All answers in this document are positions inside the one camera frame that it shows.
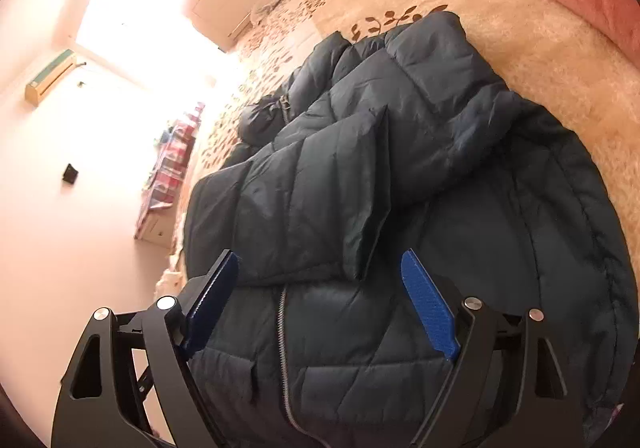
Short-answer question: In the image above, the dark puffer jacket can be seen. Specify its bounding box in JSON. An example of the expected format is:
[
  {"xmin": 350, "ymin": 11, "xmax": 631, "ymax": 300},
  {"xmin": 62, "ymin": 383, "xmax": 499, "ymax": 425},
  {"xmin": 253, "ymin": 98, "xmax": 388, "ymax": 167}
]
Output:
[{"xmin": 182, "ymin": 10, "xmax": 638, "ymax": 448}]

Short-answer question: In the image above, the wall air conditioner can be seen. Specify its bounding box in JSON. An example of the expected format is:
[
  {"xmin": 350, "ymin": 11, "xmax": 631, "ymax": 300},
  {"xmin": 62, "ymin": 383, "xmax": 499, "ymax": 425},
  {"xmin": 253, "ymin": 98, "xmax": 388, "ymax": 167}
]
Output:
[{"xmin": 25, "ymin": 48, "xmax": 78, "ymax": 105}]

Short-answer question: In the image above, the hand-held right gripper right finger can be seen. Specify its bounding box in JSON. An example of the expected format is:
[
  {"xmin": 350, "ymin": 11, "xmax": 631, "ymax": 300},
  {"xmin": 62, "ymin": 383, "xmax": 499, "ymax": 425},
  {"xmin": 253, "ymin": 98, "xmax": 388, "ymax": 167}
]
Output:
[{"xmin": 400, "ymin": 249, "xmax": 586, "ymax": 448}]

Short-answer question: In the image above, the beige leaf-patterned blanket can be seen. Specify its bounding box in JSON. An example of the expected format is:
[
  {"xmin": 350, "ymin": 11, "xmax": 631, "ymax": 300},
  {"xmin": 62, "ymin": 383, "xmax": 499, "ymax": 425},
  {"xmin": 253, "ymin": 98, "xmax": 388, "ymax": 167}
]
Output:
[{"xmin": 155, "ymin": 0, "xmax": 640, "ymax": 294}]

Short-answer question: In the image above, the white nightstand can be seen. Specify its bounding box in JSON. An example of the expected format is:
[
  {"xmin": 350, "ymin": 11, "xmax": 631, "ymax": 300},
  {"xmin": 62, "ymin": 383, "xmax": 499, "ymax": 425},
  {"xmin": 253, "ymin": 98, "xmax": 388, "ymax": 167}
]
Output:
[{"xmin": 134, "ymin": 205, "xmax": 176, "ymax": 246}]

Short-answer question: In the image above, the plaid cloth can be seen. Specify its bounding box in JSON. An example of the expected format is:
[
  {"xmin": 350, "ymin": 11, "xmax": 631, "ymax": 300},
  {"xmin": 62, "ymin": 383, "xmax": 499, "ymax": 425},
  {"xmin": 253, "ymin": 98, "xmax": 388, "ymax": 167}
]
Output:
[{"xmin": 147, "ymin": 100, "xmax": 207, "ymax": 214}]

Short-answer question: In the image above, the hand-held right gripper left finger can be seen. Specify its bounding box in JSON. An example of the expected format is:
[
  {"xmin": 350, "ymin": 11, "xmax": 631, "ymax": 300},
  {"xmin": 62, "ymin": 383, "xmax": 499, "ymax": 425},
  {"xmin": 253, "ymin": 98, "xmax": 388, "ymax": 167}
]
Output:
[{"xmin": 51, "ymin": 249, "xmax": 241, "ymax": 448}]

